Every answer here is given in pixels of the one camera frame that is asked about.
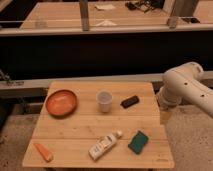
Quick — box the white plastic bottle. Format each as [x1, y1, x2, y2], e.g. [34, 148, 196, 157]
[88, 130, 123, 161]

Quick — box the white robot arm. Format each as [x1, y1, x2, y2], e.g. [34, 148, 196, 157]
[156, 62, 213, 118]

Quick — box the orange ceramic bowl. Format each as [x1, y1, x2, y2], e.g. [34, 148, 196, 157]
[45, 90, 78, 117]

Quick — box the white plastic cup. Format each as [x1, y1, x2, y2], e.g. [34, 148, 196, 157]
[96, 91, 112, 113]

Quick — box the black rectangular block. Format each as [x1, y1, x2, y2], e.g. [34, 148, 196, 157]
[121, 95, 139, 108]

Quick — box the small wooden table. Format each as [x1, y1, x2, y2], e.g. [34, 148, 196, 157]
[22, 81, 174, 169]

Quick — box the folded white paper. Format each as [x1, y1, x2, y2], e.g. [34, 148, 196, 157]
[95, 20, 117, 27]

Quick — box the green sponge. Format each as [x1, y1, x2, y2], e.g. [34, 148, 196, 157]
[128, 131, 149, 155]

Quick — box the long wooden workbench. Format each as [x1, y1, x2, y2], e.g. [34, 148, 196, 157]
[0, 0, 213, 34]

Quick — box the white paper sheet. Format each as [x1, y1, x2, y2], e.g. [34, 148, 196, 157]
[95, 4, 115, 11]

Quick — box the orange carrot piece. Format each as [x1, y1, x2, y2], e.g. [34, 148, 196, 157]
[34, 143, 54, 162]

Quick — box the metal clamp at left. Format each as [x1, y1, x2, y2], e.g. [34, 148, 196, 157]
[0, 69, 24, 86]

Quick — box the grey metal post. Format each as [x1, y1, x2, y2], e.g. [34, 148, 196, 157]
[79, 0, 90, 31]

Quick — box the black cable bundle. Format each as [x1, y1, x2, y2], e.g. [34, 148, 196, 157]
[125, 0, 164, 13]

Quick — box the grey metal bracket right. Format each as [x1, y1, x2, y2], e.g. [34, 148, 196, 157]
[167, 0, 184, 29]

